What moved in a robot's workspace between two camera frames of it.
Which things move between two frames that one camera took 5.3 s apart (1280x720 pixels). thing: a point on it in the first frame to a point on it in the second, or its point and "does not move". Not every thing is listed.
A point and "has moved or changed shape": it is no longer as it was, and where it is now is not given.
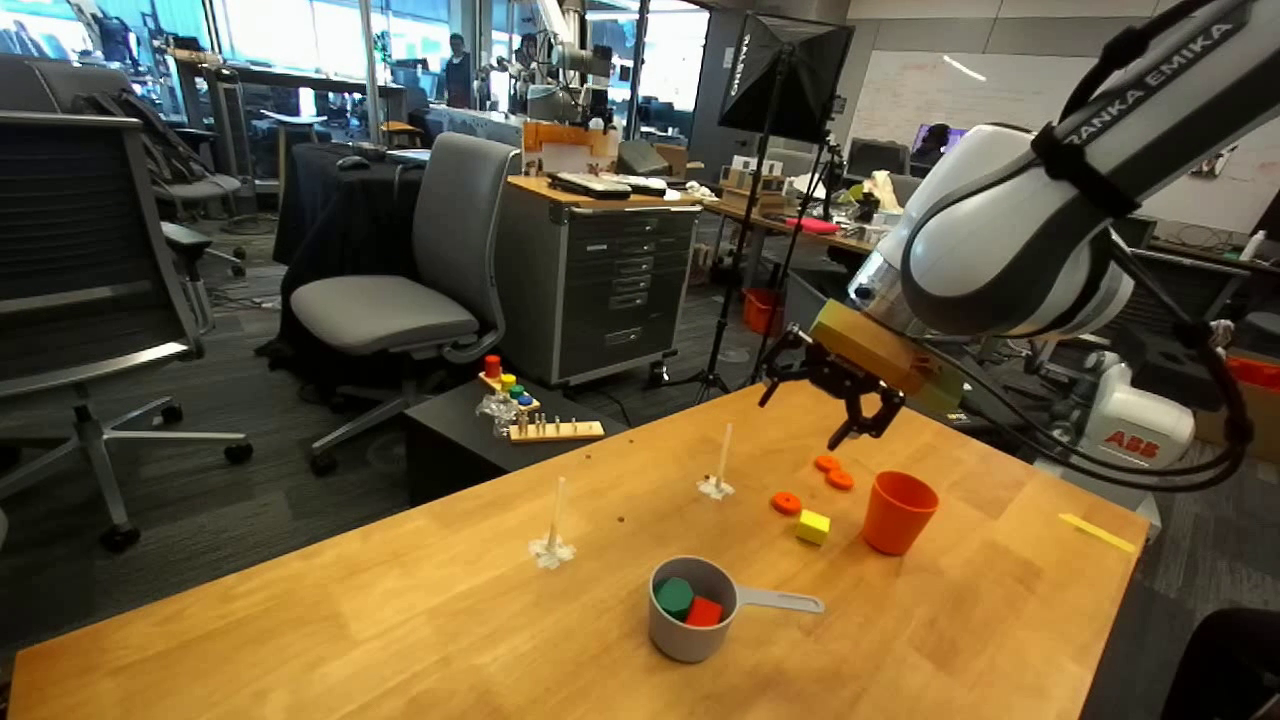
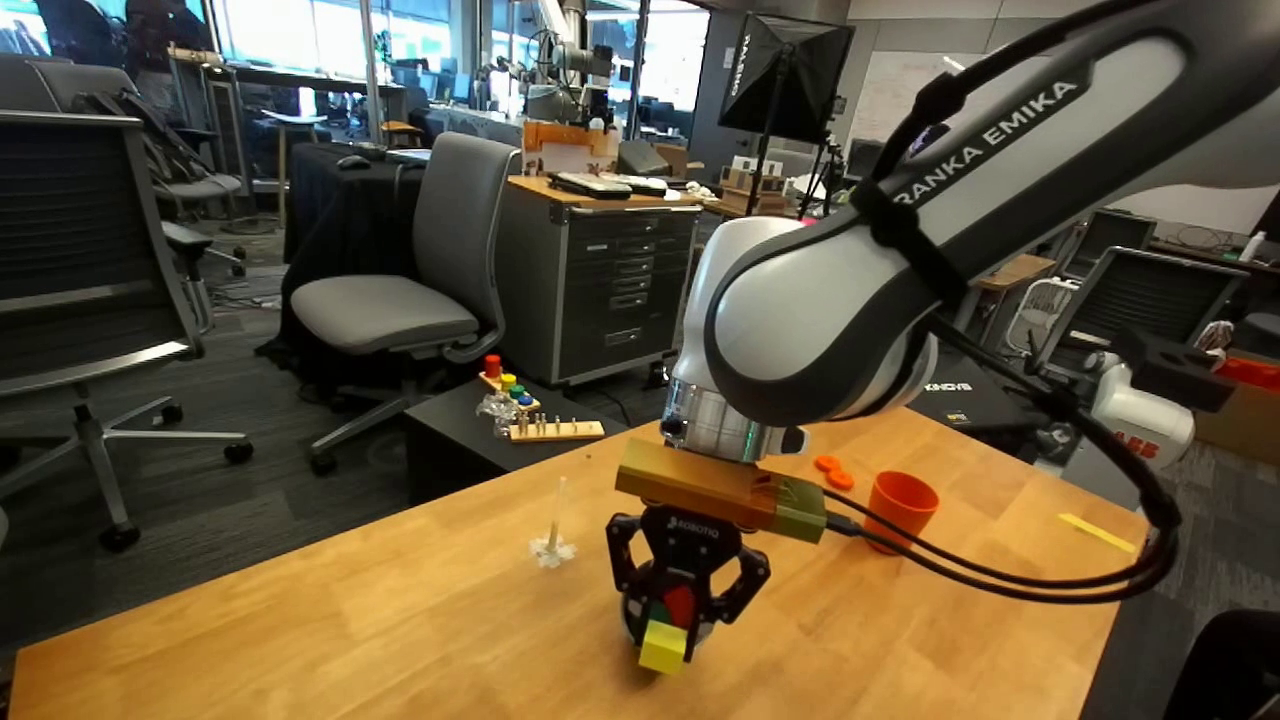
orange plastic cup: [899, 514] does not move
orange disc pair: [832, 475] does not move
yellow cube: [814, 521] has moved or changed shape
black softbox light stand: [783, 76] does not move
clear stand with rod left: [554, 550] does not move
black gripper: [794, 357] to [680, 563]
